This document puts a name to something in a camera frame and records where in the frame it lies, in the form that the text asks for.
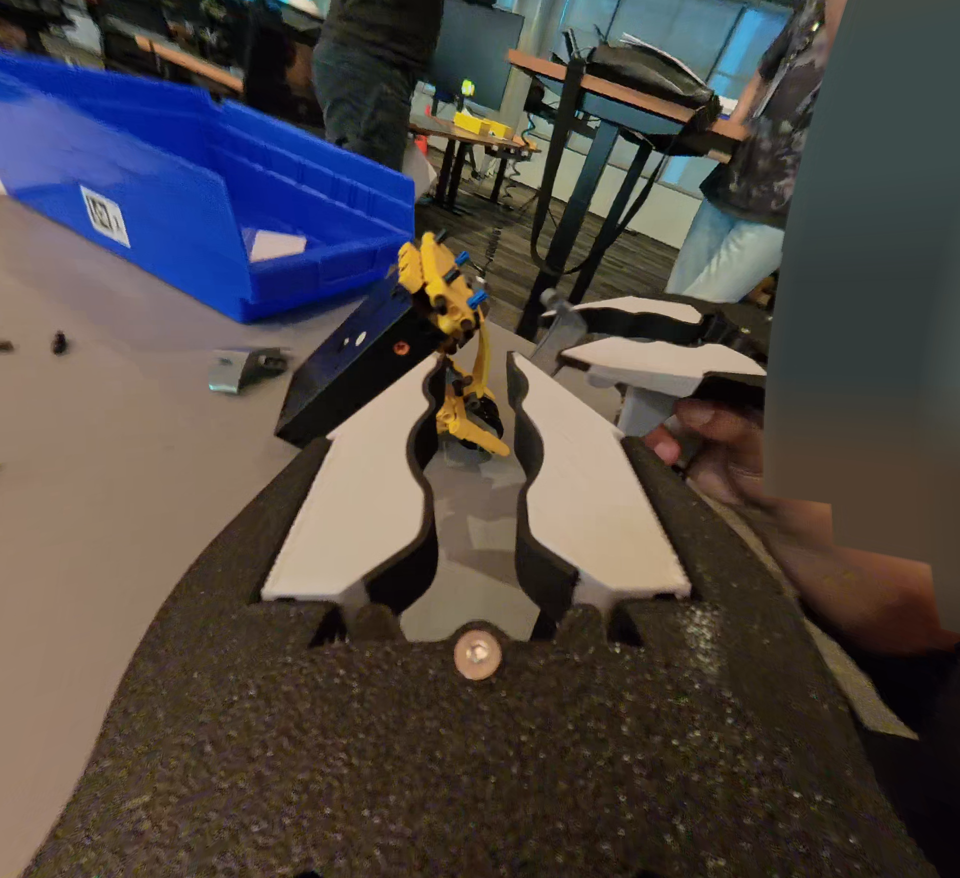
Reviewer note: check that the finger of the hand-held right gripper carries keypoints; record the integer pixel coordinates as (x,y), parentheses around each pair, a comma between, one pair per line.
(660,364)
(645,312)

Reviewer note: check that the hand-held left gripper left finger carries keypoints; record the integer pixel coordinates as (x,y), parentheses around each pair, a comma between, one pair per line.
(352,518)

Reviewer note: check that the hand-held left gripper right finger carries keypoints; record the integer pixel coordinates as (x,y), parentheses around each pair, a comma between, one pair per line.
(600,510)

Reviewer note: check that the grey curved brick panel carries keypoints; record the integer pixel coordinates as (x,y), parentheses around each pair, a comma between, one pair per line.
(240,369)
(559,317)

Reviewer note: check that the yellow black toy brick model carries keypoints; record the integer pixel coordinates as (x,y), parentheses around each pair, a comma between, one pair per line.
(360,368)

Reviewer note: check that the person's right forearm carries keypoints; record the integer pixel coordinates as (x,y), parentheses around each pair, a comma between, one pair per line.
(862,600)

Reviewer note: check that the person's right hand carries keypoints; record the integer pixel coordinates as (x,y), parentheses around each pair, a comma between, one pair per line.
(727,458)

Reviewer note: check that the brown top standing desk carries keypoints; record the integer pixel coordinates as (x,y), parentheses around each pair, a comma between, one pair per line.
(630,100)

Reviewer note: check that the low wooden desk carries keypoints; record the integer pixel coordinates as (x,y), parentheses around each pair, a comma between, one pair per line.
(510,143)

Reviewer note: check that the yellow box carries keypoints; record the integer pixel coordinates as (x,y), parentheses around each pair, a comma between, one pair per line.
(472,123)

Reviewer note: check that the clear plastic bag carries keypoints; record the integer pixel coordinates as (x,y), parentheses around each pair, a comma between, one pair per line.
(276,245)

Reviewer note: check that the dark computer monitor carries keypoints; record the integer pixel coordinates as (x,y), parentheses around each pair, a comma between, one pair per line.
(480,53)

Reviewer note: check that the blue plastic storage bin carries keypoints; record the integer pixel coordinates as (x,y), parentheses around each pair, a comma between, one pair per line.
(150,165)

